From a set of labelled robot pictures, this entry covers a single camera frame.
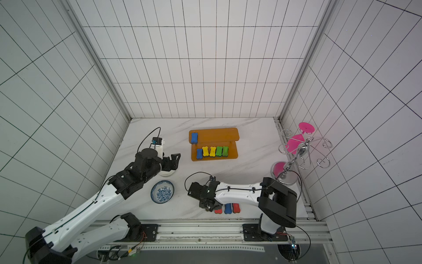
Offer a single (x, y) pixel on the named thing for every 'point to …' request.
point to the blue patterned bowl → (162, 191)
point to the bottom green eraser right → (225, 151)
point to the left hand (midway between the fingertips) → (170, 157)
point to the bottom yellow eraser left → (205, 152)
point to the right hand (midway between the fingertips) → (202, 207)
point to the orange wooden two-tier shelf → (214, 144)
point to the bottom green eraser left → (219, 150)
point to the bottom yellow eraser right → (212, 154)
